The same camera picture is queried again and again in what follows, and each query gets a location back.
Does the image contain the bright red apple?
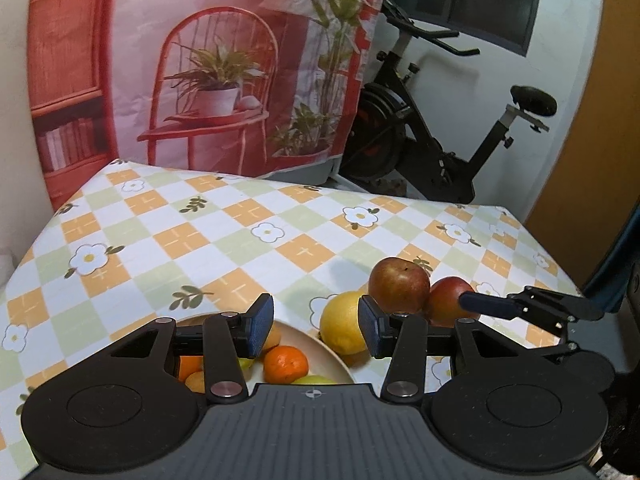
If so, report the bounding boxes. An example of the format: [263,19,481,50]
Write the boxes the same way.
[427,276,481,328]

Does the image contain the smooth yellow lemon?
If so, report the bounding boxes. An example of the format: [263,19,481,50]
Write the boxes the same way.
[320,291,373,356]

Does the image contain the checkered flower tablecloth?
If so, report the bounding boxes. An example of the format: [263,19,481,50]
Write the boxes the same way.
[0,158,583,480]

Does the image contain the wooden door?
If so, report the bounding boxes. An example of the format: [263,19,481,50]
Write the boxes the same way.
[522,0,640,286]

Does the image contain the black exercise bike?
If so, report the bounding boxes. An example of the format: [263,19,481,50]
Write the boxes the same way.
[340,0,558,206]

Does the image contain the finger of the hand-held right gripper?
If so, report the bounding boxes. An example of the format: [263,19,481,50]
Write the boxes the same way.
[459,291,573,333]
[520,286,606,322]

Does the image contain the beige ceramic bowl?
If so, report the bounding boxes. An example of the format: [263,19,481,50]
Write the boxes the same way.
[172,312,356,386]

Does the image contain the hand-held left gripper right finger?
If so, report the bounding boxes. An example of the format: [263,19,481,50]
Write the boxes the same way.
[358,295,531,405]

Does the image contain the dark red apple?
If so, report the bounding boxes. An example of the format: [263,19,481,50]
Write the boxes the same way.
[369,257,432,315]

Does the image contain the pink printed backdrop cloth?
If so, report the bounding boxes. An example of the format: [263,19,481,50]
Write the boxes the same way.
[27,0,388,211]

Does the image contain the dark window with grey frame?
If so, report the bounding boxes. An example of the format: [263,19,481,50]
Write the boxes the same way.
[415,0,543,58]

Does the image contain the blue curtain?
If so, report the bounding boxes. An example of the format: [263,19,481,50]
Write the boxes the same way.
[582,210,633,311]

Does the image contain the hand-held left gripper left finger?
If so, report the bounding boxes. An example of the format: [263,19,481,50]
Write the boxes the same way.
[107,294,276,404]

